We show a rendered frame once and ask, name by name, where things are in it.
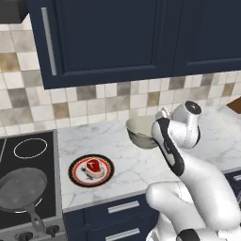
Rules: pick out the grey frying pan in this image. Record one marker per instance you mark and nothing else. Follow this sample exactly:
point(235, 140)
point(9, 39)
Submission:
point(20, 188)

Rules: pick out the grey bowl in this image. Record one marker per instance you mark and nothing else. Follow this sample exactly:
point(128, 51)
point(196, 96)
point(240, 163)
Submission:
point(139, 133)

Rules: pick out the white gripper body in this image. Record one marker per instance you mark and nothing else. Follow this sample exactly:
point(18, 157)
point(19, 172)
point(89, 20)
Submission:
point(163, 113)

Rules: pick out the navy drawer front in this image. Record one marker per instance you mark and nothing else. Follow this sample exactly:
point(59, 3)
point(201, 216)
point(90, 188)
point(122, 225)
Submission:
point(97, 235)
point(236, 188)
point(94, 215)

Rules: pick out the dark extractor hood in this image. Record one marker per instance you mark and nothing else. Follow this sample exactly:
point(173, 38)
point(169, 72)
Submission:
point(11, 9)

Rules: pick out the red rimmed plate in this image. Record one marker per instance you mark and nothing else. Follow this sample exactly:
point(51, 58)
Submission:
point(77, 177)

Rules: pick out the black hob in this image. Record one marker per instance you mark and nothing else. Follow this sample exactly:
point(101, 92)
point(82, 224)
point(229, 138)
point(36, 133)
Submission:
point(25, 150)

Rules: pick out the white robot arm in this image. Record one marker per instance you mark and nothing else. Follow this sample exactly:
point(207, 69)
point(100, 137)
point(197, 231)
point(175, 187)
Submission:
point(207, 188)

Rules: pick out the raw red steak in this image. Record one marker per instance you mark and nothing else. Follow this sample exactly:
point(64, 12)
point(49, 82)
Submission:
point(94, 168)

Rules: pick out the black hob knob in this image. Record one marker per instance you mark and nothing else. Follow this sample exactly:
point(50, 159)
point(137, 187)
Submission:
point(52, 230)
point(25, 236)

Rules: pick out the brown wooden board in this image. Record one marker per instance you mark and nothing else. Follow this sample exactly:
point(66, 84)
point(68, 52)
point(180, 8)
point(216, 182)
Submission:
point(235, 105)

